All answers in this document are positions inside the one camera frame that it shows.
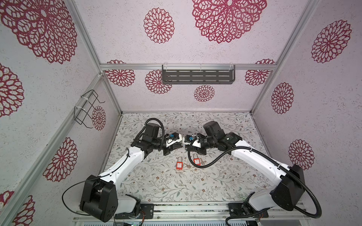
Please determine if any red padlock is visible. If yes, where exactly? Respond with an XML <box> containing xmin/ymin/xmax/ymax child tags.
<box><xmin>176</xmin><ymin>157</ymin><xmax>183</xmax><ymax>170</ymax></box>
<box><xmin>193</xmin><ymin>153</ymin><xmax>201</xmax><ymax>166</ymax></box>

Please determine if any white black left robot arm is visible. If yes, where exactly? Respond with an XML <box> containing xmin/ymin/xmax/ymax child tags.
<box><xmin>80</xmin><ymin>119</ymin><xmax>183</xmax><ymax>222</ymax></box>

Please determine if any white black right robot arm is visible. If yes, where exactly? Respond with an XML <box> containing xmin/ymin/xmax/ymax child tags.
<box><xmin>184</xmin><ymin>121</ymin><xmax>307</xmax><ymax>214</ymax></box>

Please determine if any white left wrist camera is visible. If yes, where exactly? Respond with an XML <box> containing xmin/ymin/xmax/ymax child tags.
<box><xmin>166</xmin><ymin>132</ymin><xmax>183</xmax><ymax>147</ymax></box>

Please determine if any thin black left cable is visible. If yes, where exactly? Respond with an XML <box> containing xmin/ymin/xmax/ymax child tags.
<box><xmin>61</xmin><ymin>146</ymin><xmax>131</xmax><ymax>217</ymax></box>

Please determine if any dark metal wall shelf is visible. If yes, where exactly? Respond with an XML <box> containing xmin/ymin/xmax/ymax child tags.
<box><xmin>161</xmin><ymin>65</ymin><xmax>235</xmax><ymax>85</ymax></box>

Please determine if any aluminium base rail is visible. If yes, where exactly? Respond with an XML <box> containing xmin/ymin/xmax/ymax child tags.
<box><xmin>70</xmin><ymin>202</ymin><xmax>315</xmax><ymax>226</ymax></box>

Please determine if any black wire wall basket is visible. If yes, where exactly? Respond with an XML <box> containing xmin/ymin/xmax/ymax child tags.
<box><xmin>73</xmin><ymin>89</ymin><xmax>107</xmax><ymax>131</ymax></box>

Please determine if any black corrugated right cable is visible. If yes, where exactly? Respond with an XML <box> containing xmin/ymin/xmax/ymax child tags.
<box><xmin>187</xmin><ymin>139</ymin><xmax>322</xmax><ymax>226</ymax></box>

